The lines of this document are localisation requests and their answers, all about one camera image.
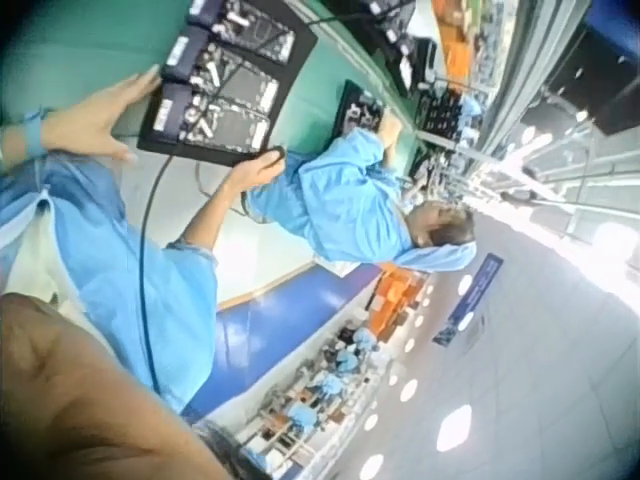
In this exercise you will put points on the blue partition panel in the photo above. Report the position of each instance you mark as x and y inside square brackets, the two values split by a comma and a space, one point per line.
[280, 320]

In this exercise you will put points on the person's right hand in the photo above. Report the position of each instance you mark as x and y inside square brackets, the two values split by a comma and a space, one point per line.
[252, 172]

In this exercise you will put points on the person's left hand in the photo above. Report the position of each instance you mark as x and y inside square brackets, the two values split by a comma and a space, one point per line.
[85, 125]

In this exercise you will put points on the large black work tray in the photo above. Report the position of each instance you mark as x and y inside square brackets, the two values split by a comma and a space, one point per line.
[295, 55]

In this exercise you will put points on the row of black trays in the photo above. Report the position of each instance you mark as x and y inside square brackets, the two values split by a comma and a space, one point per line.
[395, 35]

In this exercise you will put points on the person's right fingers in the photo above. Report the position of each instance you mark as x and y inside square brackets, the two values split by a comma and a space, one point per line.
[267, 162]

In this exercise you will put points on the green conveyor belt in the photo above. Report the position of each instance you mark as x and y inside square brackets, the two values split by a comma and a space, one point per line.
[90, 40]

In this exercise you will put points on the orange bins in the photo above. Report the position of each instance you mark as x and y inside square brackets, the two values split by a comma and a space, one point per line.
[397, 295]

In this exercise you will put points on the small black work tray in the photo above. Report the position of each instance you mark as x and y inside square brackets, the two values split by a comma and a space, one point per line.
[357, 107]

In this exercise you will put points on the metal rack with parts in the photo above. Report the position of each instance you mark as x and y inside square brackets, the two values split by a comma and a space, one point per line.
[505, 125]

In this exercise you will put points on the blue hanging sign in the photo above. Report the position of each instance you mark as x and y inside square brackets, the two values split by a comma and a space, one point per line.
[470, 300]

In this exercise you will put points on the orange crates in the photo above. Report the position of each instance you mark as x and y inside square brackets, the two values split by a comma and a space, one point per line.
[457, 35]

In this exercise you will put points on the phone assembly with blue block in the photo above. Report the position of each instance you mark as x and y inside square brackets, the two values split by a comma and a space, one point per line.
[220, 125]
[235, 82]
[250, 30]

